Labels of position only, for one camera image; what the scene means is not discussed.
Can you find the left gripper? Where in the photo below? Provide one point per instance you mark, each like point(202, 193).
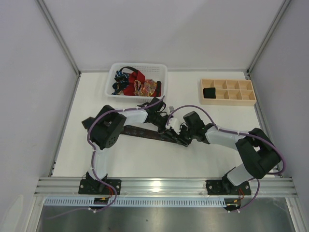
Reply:
point(165, 130)

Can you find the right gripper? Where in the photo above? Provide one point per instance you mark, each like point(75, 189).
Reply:
point(187, 135)

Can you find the brown floral tie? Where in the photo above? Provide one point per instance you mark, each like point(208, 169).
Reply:
point(142, 133)

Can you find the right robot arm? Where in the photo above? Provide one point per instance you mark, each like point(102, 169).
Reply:
point(258, 154)

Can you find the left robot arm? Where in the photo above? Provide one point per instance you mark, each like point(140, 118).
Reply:
point(96, 178)

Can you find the colourful patterned tie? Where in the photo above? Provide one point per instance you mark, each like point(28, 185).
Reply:
point(149, 88)

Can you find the rolled black tie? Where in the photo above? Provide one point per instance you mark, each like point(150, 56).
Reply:
point(209, 93)

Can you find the red tie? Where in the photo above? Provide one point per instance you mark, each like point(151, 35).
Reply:
point(136, 75)

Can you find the white plastic basket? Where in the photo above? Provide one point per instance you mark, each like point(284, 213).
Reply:
point(156, 72)

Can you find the wooden compartment box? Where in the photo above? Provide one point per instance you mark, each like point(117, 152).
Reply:
point(229, 92)

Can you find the blue striped tie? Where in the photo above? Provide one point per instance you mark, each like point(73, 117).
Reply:
point(121, 82)

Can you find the aluminium mounting rail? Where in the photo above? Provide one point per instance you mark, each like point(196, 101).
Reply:
point(164, 187)

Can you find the white slotted cable duct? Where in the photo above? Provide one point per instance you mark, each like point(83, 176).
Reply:
point(135, 202)

